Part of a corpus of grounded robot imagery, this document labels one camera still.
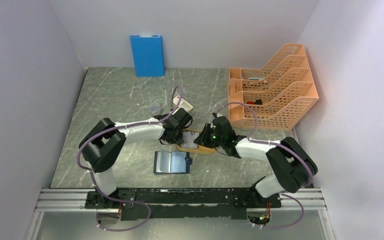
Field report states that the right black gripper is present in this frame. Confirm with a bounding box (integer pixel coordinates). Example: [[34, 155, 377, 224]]
[[194, 123, 225, 149]]

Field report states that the orange oval tray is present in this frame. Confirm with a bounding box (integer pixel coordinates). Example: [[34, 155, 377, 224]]
[[176, 129, 216, 155]]

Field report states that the blue leather card holder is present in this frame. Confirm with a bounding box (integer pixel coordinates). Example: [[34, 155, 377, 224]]
[[153, 150, 193, 175]]

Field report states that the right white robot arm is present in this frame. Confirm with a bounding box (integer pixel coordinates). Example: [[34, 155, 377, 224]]
[[194, 116, 318, 207]]

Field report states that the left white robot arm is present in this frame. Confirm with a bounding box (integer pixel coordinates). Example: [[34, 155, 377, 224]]
[[76, 108, 193, 208]]

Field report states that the stack of grey VIP cards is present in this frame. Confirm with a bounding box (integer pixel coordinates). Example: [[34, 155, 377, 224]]
[[181, 131, 200, 149]]

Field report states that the small green white box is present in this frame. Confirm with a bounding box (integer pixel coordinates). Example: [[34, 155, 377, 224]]
[[172, 95, 194, 114]]

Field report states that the small clear plastic cup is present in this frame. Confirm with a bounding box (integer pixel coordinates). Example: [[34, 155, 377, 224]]
[[148, 102, 162, 116]]

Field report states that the red black item in organizer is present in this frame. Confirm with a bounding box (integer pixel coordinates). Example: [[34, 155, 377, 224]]
[[246, 99, 263, 105]]

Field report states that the blue rectangular box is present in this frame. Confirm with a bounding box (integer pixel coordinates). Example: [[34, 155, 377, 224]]
[[130, 35, 165, 77]]

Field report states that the orange mesh file organizer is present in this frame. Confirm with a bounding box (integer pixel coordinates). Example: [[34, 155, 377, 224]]
[[227, 43, 319, 130]]

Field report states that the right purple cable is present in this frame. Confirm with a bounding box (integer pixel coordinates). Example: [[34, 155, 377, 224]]
[[213, 101, 315, 188]]

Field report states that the purple cable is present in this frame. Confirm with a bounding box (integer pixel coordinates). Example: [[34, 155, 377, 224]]
[[213, 101, 315, 188], [76, 86, 185, 173]]

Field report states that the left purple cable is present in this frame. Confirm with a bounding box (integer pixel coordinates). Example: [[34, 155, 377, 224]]
[[76, 86, 185, 173]]

